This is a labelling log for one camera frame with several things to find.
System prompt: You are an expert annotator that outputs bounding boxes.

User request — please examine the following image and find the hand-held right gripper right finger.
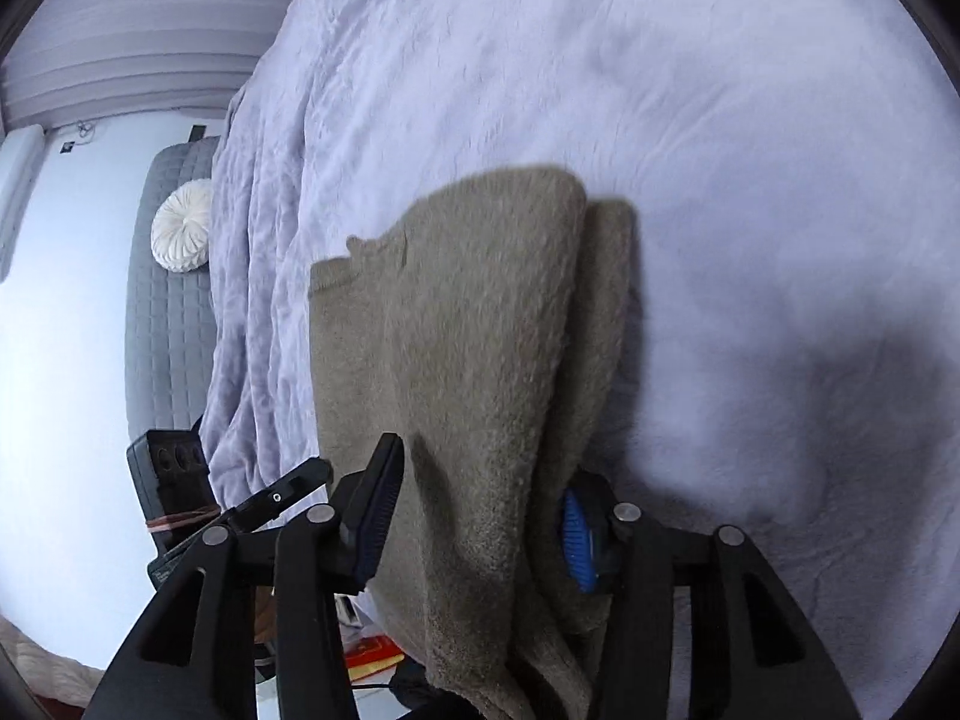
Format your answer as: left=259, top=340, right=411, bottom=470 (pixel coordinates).
left=559, top=469, right=863, bottom=720

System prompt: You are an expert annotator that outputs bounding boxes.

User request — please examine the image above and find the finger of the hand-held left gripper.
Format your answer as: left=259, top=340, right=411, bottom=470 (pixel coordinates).
left=221, top=457, right=335, bottom=535

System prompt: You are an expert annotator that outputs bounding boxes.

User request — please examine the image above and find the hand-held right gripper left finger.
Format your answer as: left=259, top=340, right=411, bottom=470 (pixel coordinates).
left=81, top=433, right=407, bottom=720

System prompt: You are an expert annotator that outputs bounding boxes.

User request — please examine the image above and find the brown knit sweater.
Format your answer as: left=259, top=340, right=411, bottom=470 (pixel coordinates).
left=307, top=163, right=638, bottom=720

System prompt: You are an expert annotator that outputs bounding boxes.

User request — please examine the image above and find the red packet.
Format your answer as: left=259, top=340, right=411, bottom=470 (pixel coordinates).
left=343, top=634, right=407, bottom=683

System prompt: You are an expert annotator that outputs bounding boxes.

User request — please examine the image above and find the grey quilted sofa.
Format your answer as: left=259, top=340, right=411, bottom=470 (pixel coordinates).
left=124, top=136, right=226, bottom=451

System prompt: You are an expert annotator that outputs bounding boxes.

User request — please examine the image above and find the beige cloth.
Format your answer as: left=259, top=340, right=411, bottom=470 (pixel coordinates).
left=0, top=613, right=102, bottom=710

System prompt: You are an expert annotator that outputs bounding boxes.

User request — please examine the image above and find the white round pleated pillow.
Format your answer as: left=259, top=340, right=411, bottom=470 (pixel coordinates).
left=151, top=178, right=215, bottom=275

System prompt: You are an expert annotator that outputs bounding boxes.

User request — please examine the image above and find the lavender plush blanket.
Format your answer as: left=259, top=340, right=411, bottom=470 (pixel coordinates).
left=199, top=0, right=960, bottom=720

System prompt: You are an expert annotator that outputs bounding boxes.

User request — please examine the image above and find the lavender curtain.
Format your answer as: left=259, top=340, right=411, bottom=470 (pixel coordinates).
left=0, top=0, right=325, bottom=130

